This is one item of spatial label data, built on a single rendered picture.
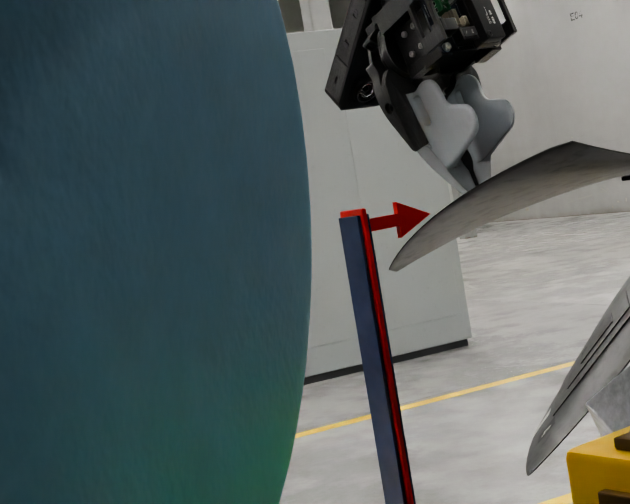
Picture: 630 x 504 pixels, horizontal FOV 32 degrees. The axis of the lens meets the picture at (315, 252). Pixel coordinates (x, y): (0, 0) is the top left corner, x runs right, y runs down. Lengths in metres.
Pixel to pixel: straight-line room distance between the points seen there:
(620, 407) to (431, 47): 0.32
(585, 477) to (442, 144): 0.34
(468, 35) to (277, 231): 0.64
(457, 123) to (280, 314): 0.63
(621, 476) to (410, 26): 0.41
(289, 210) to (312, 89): 7.02
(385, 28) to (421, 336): 6.69
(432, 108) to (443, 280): 6.74
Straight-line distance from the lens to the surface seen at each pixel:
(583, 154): 0.74
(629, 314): 1.06
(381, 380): 0.72
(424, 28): 0.80
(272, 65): 0.16
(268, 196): 0.15
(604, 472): 0.51
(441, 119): 0.79
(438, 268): 7.51
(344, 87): 0.87
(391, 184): 7.36
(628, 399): 0.90
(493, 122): 0.81
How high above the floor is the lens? 1.21
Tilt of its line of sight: 3 degrees down
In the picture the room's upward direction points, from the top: 9 degrees counter-clockwise
